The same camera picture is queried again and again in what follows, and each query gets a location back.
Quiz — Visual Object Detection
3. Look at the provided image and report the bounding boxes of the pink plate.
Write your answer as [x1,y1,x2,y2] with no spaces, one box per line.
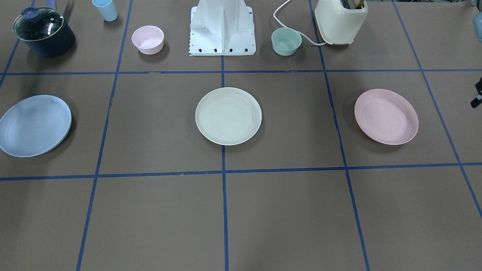
[354,89,419,145]

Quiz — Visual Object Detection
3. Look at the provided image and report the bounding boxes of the blue plate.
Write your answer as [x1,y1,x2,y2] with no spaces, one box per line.
[0,95,72,158]

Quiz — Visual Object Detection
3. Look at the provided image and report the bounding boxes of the cream white plate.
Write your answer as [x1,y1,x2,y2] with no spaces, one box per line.
[195,87,263,146]

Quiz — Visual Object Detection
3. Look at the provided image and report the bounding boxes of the green bowl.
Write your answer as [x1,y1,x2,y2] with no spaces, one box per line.
[271,27,302,56]

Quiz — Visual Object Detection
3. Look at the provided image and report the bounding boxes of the pink bowl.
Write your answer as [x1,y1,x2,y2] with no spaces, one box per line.
[131,25,164,55]

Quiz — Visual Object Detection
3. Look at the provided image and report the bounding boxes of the cream toaster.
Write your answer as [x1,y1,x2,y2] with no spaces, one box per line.
[314,0,368,46]

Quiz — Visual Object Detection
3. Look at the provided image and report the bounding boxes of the light blue cup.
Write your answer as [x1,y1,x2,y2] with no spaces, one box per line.
[92,0,118,22]

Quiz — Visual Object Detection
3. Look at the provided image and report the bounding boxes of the dark blue pot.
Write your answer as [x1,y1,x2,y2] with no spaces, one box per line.
[16,0,76,57]

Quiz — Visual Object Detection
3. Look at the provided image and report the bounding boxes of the glass pot lid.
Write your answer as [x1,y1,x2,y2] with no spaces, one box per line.
[12,7,65,41]

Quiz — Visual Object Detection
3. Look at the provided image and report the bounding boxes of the pale blue object at edge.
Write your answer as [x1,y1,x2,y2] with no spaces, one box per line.
[473,12,482,42]

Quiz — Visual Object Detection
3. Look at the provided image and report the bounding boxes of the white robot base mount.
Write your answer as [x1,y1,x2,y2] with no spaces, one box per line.
[188,0,256,56]

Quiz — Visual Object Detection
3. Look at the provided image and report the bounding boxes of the white toaster cable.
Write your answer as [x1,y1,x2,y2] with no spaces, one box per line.
[273,0,327,47]

